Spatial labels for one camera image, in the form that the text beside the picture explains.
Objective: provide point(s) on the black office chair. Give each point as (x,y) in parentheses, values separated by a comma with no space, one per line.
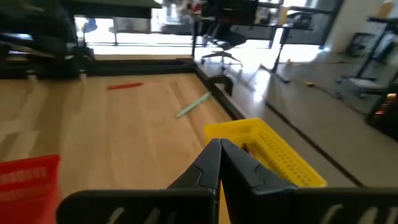
(227,40)

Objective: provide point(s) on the light green pen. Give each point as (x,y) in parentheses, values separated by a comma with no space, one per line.
(194,104)

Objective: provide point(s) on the red plastic bin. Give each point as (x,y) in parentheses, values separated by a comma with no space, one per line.
(28,186)

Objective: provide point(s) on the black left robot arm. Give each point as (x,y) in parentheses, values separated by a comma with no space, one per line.
(40,37)

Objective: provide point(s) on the yellow plastic bin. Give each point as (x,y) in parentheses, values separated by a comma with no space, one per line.
(270,140)

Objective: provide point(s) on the dark desk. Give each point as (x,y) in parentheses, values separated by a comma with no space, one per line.
(112,7)

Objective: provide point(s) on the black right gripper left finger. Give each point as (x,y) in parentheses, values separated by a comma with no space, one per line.
(199,177)

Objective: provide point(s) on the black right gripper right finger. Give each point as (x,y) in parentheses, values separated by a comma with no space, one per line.
(245,177)

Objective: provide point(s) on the red crayon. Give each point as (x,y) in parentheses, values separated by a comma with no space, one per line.
(124,86)

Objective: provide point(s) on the black table clamp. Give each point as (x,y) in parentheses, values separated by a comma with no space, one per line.
(222,82)

